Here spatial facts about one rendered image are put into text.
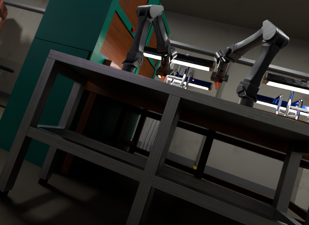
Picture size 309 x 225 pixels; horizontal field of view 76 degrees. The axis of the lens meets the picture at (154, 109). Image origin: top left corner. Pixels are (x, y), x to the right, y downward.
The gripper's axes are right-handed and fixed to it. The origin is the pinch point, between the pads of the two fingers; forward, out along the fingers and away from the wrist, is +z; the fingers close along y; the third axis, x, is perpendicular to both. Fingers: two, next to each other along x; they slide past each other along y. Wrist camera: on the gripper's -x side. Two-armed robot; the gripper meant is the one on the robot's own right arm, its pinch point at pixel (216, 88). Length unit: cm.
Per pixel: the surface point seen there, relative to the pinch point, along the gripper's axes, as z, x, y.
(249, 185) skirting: 271, -125, -105
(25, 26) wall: 119, -232, 495
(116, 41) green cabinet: -6, -19, 86
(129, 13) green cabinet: -21, -43, 86
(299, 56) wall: 101, -329, -127
